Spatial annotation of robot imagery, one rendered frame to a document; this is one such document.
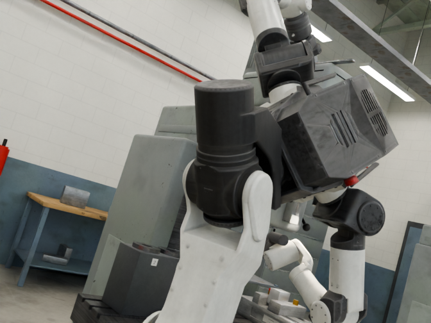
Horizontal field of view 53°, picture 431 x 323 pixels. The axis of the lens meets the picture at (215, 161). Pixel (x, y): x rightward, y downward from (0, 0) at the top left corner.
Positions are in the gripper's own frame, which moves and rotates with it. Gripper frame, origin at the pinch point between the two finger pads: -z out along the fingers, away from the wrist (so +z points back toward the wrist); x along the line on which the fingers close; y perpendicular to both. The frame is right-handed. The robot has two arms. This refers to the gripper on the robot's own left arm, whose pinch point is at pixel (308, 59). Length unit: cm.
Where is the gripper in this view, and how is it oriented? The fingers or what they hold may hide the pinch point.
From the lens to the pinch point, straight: 175.1
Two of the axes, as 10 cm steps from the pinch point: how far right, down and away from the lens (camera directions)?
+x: 7.4, 1.5, -6.5
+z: -3.8, -7.1, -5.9
